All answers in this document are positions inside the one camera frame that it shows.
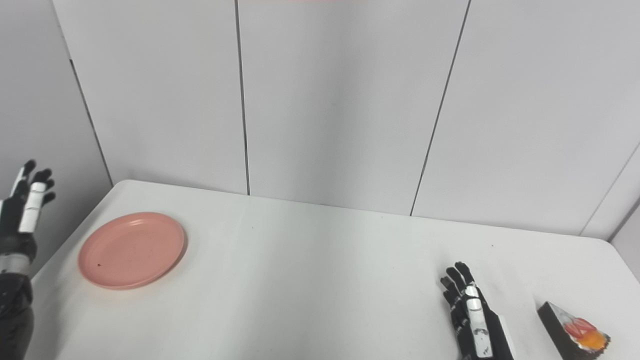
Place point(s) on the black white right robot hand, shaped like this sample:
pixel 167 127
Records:
pixel 475 325

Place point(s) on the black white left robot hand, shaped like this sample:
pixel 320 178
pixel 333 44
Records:
pixel 15 220

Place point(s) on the chocolate cake slice with fruit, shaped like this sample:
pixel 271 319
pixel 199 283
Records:
pixel 565 332

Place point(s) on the pink round plate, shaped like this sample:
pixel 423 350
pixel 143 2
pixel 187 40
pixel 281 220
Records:
pixel 131 250

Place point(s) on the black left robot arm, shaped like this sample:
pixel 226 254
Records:
pixel 15 310

